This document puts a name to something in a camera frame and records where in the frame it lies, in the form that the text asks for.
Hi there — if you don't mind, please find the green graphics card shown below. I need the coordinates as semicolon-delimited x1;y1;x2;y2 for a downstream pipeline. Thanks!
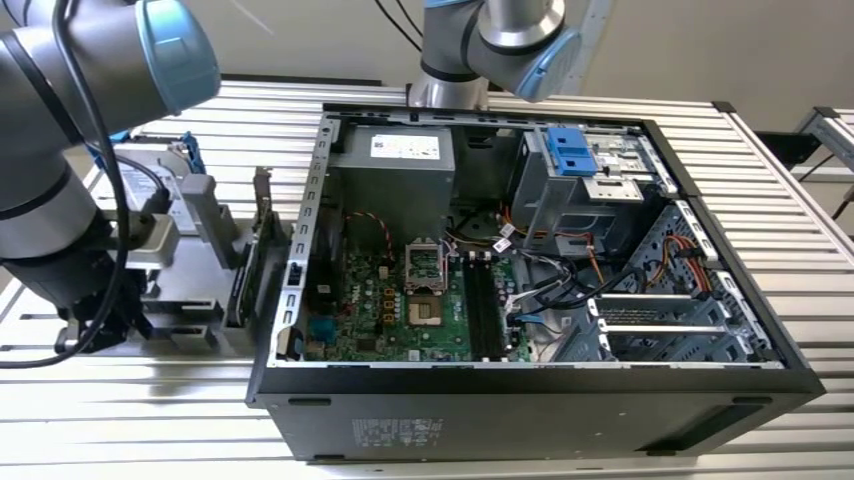
224;166;295;329

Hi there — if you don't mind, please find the yellow orange power wire bundle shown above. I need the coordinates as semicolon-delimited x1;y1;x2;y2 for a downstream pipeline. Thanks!
443;219;535;254

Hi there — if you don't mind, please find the green motherboard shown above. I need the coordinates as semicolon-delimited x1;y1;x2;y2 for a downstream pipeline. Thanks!
303;249;535;364

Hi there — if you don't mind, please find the silver disk bay cage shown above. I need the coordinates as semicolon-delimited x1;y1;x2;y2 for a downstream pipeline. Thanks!
552;292;768;364

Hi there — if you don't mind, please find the silver drive cage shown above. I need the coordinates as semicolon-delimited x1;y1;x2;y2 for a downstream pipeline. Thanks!
510;124;672;254

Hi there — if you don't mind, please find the twisted multicolour fan wire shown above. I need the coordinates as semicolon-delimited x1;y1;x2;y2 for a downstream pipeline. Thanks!
341;212;396;264

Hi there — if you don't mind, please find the black open PC case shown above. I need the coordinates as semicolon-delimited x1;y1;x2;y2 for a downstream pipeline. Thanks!
244;102;829;464

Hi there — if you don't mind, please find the silver hard disk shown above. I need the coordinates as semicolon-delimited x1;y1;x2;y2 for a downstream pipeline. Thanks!
109;142;203;236

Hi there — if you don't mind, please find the blue plastic drive latch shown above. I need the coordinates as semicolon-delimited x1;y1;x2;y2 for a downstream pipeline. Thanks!
544;127;596;177

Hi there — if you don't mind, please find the grey power supply unit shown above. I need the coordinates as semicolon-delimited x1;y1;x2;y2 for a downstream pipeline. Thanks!
328;124;459;241

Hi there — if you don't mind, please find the metal socket cover frame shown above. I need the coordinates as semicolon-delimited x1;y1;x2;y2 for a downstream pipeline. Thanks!
404;238;448;295

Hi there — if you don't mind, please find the grey parts rack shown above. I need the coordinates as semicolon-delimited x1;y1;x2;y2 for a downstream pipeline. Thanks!
85;172;296;357

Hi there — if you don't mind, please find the CPU socket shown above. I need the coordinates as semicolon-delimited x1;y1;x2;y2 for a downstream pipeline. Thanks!
407;293;447;327

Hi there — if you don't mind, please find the aluminium table frame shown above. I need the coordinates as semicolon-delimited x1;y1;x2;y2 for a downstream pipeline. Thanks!
792;105;854;184

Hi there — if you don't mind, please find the black RAM slot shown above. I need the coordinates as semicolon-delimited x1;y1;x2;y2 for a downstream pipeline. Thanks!
487;252;507;362
471;252;490;362
479;252;498;362
463;252;480;362

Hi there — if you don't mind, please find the black case fan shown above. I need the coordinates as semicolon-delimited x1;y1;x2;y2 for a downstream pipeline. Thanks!
312;192;348;301

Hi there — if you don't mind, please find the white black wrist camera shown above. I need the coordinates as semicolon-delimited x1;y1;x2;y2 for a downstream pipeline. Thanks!
109;212;180;271

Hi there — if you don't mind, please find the orange data cable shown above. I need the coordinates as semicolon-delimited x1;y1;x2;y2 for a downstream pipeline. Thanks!
559;232;608;284

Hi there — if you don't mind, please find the blue disk carrier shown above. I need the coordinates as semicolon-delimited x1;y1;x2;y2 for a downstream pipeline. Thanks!
89;130;205;236

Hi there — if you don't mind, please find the black cable bundle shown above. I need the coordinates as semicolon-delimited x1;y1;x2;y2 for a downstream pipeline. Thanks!
519;254;642;314

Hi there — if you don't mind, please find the orange red wire bundle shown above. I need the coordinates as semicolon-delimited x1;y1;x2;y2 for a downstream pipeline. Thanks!
636;234;712;304

